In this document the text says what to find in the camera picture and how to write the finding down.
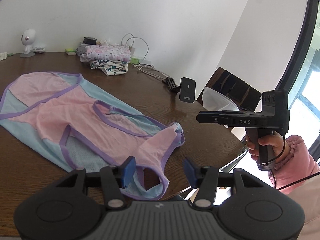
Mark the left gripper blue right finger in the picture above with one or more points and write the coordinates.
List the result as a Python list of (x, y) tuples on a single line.
[(203, 178)]

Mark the folded cream teal-flower cloth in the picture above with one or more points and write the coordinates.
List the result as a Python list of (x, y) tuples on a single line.
[(109, 67)]

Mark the wooden chair with cushion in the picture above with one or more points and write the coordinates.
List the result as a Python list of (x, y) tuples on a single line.
[(225, 91)]

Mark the folded pink floral cloth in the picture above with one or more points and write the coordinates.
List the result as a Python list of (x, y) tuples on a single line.
[(106, 53)]

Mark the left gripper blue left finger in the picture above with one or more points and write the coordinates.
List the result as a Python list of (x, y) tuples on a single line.
[(114, 178)]

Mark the green sponge pack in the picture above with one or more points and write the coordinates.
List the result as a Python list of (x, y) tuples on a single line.
[(70, 51)]

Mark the white digital clock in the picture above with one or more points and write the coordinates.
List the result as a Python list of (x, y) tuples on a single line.
[(39, 49)]

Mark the black wireless charger stand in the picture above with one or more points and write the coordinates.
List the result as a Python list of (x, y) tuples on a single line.
[(186, 89)]

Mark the white power strip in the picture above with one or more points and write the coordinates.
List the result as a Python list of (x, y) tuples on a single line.
[(146, 62)]

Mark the white robot figurine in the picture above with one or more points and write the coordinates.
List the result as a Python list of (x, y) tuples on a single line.
[(27, 39)]

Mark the pink blue mesh garment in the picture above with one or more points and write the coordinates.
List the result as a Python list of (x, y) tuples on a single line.
[(76, 124)]

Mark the small black box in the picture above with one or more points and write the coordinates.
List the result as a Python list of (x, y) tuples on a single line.
[(89, 40)]

